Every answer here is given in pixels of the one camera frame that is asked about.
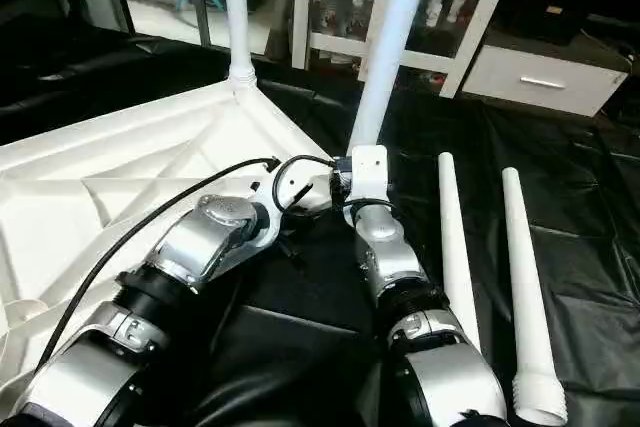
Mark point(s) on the white plastic table leg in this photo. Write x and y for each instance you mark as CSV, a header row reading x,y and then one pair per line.
x,y
525,287
455,247
390,47
238,17

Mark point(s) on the white plastic table top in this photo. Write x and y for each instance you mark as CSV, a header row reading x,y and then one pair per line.
x,y
120,167

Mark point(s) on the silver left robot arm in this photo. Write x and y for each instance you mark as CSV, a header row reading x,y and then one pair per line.
x,y
170,287

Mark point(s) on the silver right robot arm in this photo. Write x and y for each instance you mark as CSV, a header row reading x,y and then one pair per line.
x,y
400,277

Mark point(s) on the white drawer unit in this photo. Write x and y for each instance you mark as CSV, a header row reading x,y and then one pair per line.
x,y
545,79

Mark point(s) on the black plastic mat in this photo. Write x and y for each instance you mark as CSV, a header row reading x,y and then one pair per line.
x,y
580,207

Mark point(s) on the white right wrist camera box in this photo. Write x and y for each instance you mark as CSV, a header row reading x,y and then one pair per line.
x,y
367,172

